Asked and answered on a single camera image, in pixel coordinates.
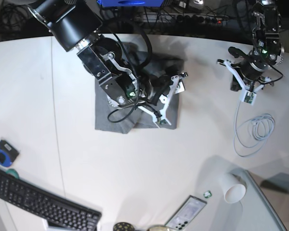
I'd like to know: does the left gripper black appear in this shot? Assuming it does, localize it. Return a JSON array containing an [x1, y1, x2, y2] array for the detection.
[[228, 47, 267, 91]]

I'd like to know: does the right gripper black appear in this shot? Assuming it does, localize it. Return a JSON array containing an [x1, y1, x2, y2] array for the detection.
[[141, 64, 183, 106]]

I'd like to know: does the grey t-shirt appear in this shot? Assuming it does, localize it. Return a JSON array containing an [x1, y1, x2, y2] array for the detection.
[[94, 38, 184, 134]]

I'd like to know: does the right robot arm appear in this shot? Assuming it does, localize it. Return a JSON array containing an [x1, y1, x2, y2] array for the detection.
[[27, 0, 186, 126]]

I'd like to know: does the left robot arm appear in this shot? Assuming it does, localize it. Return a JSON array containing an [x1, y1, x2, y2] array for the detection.
[[228, 0, 284, 91]]

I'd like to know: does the black power strip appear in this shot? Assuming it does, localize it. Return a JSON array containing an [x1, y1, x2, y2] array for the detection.
[[135, 12, 230, 25]]

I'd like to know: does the blue box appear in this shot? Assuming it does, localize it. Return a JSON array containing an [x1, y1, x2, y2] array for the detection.
[[97, 0, 164, 7]]

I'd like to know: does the white paper cup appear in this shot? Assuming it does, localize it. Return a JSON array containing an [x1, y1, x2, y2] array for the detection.
[[219, 173, 247, 204]]

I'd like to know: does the small green white chip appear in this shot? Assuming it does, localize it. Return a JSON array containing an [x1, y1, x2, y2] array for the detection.
[[203, 190, 212, 199]]

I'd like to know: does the smartphone clear case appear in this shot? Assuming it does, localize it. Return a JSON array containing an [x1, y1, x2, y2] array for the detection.
[[165, 195, 207, 231]]

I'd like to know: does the gold round tin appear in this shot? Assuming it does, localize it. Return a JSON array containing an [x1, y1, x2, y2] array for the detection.
[[147, 225, 170, 231]]

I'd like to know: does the black gold dotted lid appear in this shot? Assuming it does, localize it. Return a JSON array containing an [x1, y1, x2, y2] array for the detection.
[[113, 222, 135, 231]]

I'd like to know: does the black keyboard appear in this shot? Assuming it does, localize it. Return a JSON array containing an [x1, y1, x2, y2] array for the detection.
[[0, 169, 102, 231]]

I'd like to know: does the blue black tape measure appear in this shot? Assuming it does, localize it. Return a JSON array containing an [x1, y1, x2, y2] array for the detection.
[[0, 140, 20, 167]]

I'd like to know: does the green tape roll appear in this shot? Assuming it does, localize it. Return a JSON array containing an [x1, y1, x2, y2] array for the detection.
[[6, 168, 19, 179]]

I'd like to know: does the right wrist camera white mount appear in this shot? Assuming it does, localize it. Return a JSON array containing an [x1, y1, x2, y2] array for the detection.
[[138, 72, 188, 128]]

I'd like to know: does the white coiled cable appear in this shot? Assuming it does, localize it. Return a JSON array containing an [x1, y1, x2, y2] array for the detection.
[[233, 101, 275, 158]]

